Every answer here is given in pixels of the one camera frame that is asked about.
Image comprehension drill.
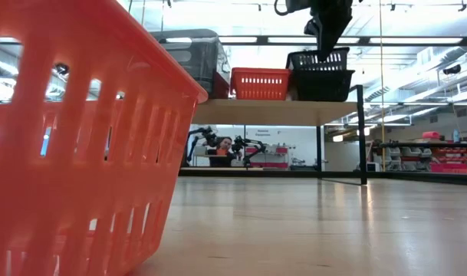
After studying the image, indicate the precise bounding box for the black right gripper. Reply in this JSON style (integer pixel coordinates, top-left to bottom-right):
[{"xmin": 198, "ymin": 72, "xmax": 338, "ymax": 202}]
[{"xmin": 304, "ymin": 0, "xmax": 355, "ymax": 62}]

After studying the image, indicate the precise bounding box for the orange plastic slotted basket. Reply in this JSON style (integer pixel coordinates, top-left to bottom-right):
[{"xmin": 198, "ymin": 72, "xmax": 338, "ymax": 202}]
[
  {"xmin": 229, "ymin": 67, "xmax": 292, "ymax": 102},
  {"xmin": 0, "ymin": 0, "xmax": 210, "ymax": 276}
]

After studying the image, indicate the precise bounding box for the wooden shelf with black legs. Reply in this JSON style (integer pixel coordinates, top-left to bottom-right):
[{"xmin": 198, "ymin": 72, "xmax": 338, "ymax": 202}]
[{"xmin": 192, "ymin": 84, "xmax": 369, "ymax": 186}]

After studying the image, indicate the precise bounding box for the overhead beam with light strips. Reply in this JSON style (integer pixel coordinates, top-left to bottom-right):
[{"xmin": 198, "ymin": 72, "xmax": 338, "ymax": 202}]
[{"xmin": 217, "ymin": 34, "xmax": 467, "ymax": 48}]

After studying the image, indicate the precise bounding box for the red and white storage rack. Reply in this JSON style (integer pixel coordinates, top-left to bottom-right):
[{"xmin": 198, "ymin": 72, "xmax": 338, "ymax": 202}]
[{"xmin": 243, "ymin": 144, "xmax": 291, "ymax": 170}]

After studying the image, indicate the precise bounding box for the person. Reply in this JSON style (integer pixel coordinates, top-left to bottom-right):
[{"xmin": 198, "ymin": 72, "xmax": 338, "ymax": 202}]
[{"xmin": 206, "ymin": 136, "xmax": 238, "ymax": 169}]

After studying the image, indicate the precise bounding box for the metal rack with red bins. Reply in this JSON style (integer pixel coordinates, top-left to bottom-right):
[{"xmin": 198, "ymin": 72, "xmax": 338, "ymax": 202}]
[{"xmin": 372, "ymin": 130, "xmax": 467, "ymax": 176}]

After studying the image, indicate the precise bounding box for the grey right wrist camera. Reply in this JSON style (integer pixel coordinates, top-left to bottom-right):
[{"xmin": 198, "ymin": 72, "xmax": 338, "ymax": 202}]
[{"xmin": 284, "ymin": 0, "xmax": 314, "ymax": 15}]

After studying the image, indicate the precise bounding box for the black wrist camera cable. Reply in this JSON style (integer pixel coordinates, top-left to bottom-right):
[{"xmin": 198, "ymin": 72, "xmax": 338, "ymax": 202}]
[{"xmin": 273, "ymin": 0, "xmax": 296, "ymax": 17}]

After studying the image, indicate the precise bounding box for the thin yellow hanging cord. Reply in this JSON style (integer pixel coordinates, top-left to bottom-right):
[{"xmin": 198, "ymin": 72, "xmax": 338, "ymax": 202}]
[{"xmin": 377, "ymin": 0, "xmax": 386, "ymax": 172}]

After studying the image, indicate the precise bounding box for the silver ventilation duct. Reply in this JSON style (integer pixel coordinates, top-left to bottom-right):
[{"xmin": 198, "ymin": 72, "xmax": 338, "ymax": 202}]
[{"xmin": 363, "ymin": 45, "xmax": 467, "ymax": 104}]

